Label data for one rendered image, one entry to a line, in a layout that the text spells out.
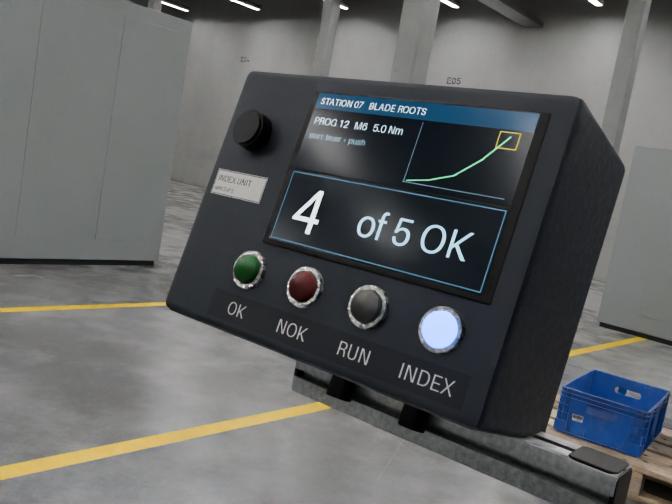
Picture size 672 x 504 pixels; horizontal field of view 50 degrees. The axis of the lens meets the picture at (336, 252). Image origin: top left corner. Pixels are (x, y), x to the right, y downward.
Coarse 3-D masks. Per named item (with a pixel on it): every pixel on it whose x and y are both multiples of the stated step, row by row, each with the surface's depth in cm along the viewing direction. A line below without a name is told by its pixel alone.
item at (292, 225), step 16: (304, 176) 48; (320, 176) 47; (288, 192) 49; (304, 192) 48; (320, 192) 47; (336, 192) 46; (288, 208) 48; (304, 208) 47; (320, 208) 47; (336, 208) 46; (288, 224) 48; (304, 224) 47; (320, 224) 46; (288, 240) 47; (304, 240) 47; (320, 240) 46
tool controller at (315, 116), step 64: (256, 128) 50; (320, 128) 49; (384, 128) 46; (448, 128) 43; (512, 128) 41; (576, 128) 39; (256, 192) 50; (384, 192) 44; (448, 192) 42; (512, 192) 40; (576, 192) 41; (192, 256) 52; (320, 256) 46; (384, 256) 43; (448, 256) 41; (512, 256) 39; (576, 256) 43; (256, 320) 47; (320, 320) 44; (384, 320) 42; (512, 320) 38; (576, 320) 46; (384, 384) 41; (448, 384) 39; (512, 384) 40
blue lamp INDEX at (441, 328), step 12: (432, 312) 40; (444, 312) 39; (456, 312) 39; (420, 324) 40; (432, 324) 39; (444, 324) 39; (456, 324) 39; (420, 336) 40; (432, 336) 39; (444, 336) 39; (456, 336) 39; (432, 348) 39; (444, 348) 39
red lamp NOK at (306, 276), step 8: (296, 272) 46; (304, 272) 45; (312, 272) 45; (296, 280) 45; (304, 280) 45; (312, 280) 45; (320, 280) 45; (288, 288) 46; (296, 288) 45; (304, 288) 45; (312, 288) 45; (320, 288) 45; (288, 296) 46; (296, 296) 45; (304, 296) 45; (312, 296) 45; (320, 296) 45; (296, 304) 45; (304, 304) 45; (312, 304) 45
